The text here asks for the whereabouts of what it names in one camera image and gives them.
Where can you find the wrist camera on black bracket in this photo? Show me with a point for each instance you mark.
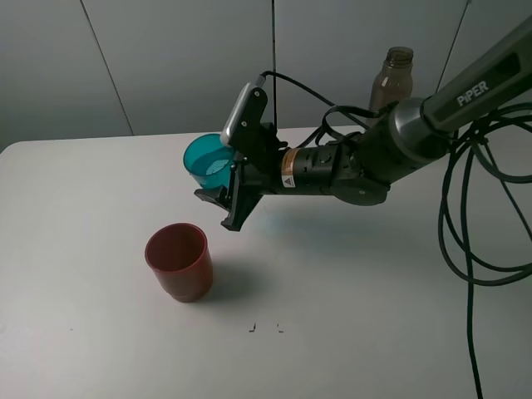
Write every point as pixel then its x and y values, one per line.
pixel 245 133

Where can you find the red plastic cup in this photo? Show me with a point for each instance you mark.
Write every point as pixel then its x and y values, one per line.
pixel 179 257

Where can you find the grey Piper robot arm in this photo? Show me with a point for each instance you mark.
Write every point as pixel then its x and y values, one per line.
pixel 359 168

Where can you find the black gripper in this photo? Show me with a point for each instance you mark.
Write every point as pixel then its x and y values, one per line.
pixel 323 170

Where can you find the teal translucent plastic cup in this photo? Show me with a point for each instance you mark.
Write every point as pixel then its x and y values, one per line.
pixel 208 161

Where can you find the smoky translucent plastic bottle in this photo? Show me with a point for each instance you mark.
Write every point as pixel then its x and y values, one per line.
pixel 394 81

